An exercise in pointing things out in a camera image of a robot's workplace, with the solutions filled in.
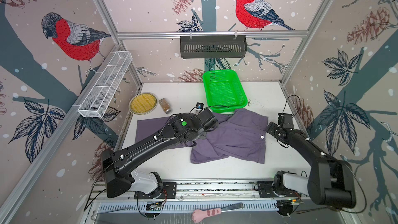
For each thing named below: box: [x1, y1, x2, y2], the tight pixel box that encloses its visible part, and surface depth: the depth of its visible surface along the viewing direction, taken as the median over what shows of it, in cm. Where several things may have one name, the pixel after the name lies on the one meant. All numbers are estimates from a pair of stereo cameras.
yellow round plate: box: [128, 91, 159, 116], surface depth 109 cm
